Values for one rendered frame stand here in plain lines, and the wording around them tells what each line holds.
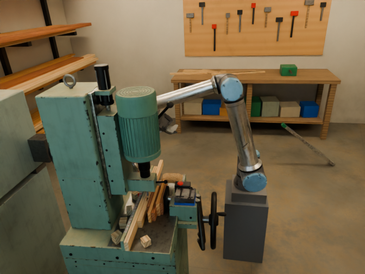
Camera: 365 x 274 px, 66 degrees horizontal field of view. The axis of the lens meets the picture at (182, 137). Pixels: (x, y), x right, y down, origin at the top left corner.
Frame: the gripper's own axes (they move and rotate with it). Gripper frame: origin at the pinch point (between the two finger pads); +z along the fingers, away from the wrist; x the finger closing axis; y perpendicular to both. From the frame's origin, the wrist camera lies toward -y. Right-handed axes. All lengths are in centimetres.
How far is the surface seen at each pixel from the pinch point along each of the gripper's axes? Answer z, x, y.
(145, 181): -2.8, 10.3, -27.7
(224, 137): -235, 114, 106
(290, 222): -79, 156, 27
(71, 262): -23, 9, -81
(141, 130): 15.5, -8.4, -13.3
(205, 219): -3, 48, -24
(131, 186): -7.7, 7.1, -33.5
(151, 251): 14, 27, -50
